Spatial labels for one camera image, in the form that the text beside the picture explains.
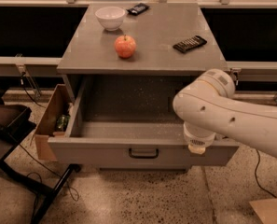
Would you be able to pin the white ceramic bowl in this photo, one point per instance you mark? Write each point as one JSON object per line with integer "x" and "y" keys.
{"x": 110, "y": 18}

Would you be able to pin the grey drawer cabinet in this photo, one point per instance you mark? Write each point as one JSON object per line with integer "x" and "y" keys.
{"x": 92, "y": 52}

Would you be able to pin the black snack packet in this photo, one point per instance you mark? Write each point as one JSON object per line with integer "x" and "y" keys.
{"x": 138, "y": 9}

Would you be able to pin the black remote control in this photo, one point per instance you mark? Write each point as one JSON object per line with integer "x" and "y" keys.
{"x": 189, "y": 44}

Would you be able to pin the cardboard piece on floor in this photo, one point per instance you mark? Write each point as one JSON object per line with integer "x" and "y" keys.
{"x": 266, "y": 210}

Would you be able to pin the brown cardboard box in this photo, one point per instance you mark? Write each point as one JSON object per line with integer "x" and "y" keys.
{"x": 58, "y": 105}

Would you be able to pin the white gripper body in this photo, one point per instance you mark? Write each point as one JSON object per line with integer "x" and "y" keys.
{"x": 199, "y": 141}

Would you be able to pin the grey top drawer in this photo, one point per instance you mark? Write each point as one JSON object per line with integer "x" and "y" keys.
{"x": 127, "y": 122}

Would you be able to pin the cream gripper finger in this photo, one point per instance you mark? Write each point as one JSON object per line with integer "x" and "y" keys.
{"x": 196, "y": 150}

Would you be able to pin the green bottle in box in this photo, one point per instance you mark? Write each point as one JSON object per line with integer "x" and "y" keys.
{"x": 62, "y": 123}

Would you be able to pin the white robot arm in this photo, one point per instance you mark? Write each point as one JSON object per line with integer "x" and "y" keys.
{"x": 207, "y": 109}

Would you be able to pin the red apple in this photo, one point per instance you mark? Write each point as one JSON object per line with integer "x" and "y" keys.
{"x": 125, "y": 46}

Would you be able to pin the metal window rail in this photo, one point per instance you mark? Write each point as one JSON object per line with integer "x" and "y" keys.
{"x": 47, "y": 67}

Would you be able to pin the black folding table stand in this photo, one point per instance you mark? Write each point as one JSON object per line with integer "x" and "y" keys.
{"x": 14, "y": 128}

